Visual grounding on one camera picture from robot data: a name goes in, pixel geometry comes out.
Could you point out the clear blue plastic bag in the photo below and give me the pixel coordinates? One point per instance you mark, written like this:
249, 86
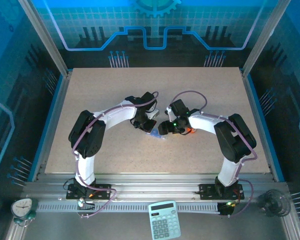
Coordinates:
156, 135

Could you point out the orange pill bottle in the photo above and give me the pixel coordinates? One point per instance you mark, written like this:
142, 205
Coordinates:
191, 131

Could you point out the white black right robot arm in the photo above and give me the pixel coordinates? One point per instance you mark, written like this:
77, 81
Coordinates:
205, 123

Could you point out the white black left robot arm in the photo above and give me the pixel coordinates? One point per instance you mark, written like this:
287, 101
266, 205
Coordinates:
117, 115

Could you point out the blue table side strip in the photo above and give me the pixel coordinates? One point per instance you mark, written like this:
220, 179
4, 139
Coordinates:
259, 112
52, 112

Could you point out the light blue calculator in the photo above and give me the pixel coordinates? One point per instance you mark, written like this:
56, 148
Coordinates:
165, 222

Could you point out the small black controller box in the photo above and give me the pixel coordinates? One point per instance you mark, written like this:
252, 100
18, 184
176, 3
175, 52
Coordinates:
225, 209
81, 203

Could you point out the small black fan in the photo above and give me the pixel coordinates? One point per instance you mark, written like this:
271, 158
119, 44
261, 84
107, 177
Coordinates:
272, 203

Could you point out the green alarm clock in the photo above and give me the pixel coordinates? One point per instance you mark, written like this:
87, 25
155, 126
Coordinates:
23, 207

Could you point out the aluminium rail beam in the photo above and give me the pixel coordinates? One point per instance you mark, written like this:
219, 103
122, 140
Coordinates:
152, 185

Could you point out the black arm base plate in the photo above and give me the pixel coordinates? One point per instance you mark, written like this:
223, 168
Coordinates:
102, 188
206, 191

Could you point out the aluminium frame post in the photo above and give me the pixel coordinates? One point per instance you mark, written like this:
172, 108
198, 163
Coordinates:
265, 35
46, 37

